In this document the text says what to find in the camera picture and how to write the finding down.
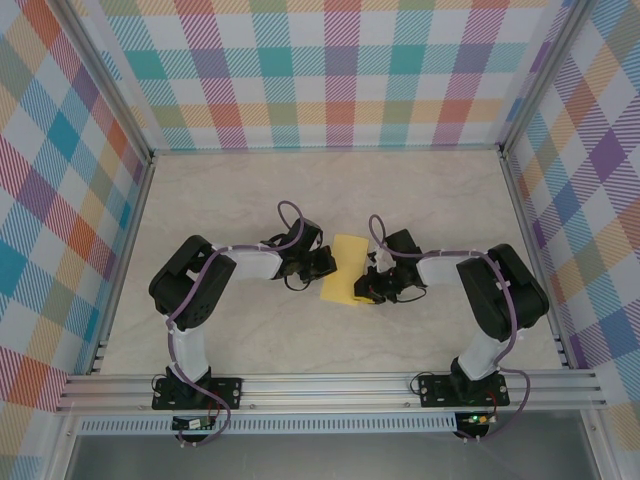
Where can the thin aluminium cross rail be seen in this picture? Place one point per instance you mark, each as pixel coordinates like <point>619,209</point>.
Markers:
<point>325,148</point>

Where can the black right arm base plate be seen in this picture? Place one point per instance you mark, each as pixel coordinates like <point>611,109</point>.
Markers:
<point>430,390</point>

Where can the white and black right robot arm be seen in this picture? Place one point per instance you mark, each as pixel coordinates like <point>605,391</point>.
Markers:
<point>440,270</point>

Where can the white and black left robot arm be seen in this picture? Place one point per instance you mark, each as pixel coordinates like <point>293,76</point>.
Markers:
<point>255,265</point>

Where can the aluminium frame leg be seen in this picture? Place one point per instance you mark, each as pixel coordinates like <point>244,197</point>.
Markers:
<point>62,450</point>
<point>597,445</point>

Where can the aluminium side rail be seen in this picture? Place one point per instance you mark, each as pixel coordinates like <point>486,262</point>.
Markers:
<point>536,260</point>
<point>122,265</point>

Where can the aluminium mounting rail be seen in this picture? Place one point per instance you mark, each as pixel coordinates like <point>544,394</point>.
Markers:
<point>325,392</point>

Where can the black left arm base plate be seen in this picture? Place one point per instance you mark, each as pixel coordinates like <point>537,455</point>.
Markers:
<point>230,390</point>

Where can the yellow paper sheet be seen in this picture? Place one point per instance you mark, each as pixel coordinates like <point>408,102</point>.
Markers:
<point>345,260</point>

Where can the aluminium frame post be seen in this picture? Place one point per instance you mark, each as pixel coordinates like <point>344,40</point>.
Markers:
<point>106,80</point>
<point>545,75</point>

